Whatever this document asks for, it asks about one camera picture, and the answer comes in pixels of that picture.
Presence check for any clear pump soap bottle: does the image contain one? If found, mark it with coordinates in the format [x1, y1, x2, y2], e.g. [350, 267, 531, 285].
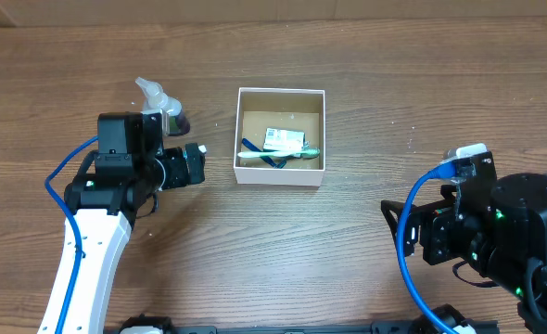
[135, 77, 191, 136]

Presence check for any blue disposable razor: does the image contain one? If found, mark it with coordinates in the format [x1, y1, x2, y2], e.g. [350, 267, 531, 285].
[241, 138, 287, 169]

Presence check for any green white soap packet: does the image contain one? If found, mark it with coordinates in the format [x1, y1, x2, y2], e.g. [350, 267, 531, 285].
[263, 128, 306, 151]

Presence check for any green white toothbrush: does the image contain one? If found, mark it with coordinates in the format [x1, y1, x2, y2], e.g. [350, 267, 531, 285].
[237, 148, 320, 159]

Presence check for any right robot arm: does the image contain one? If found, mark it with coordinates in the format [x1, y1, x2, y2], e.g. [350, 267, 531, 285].
[380, 144, 547, 333]

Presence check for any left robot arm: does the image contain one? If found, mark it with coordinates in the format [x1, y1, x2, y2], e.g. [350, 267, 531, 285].
[39, 109, 206, 333]

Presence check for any open white cardboard box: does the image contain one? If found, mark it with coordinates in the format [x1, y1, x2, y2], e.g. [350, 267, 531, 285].
[233, 87, 326, 187]

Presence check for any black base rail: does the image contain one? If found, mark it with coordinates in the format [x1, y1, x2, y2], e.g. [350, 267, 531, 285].
[104, 315, 502, 334]

